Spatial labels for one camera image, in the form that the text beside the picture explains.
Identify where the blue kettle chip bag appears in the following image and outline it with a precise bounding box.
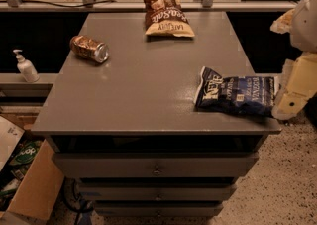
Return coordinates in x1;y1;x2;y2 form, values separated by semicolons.
194;66;279;117

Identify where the brown chip bag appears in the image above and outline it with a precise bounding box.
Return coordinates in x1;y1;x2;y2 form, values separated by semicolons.
144;0;195;38

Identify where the orange soda can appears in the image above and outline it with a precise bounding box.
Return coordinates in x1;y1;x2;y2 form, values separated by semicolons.
69;36;109;63

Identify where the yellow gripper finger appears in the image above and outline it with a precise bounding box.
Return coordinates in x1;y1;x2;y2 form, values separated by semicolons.
270;9;294;34
271;52;317;120

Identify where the white pump bottle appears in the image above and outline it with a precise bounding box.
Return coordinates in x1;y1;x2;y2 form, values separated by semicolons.
13;49;40;83

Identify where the green bag in box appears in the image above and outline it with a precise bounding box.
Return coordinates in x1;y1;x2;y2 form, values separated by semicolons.
9;141;42;166

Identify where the cardboard box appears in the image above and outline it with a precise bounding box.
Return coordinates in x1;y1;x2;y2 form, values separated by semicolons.
0;117;64;225

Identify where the black cable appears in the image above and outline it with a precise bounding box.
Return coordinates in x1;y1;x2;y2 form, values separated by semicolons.
0;0;117;8

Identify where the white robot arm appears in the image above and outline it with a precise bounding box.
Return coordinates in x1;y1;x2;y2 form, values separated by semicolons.
270;0;317;120

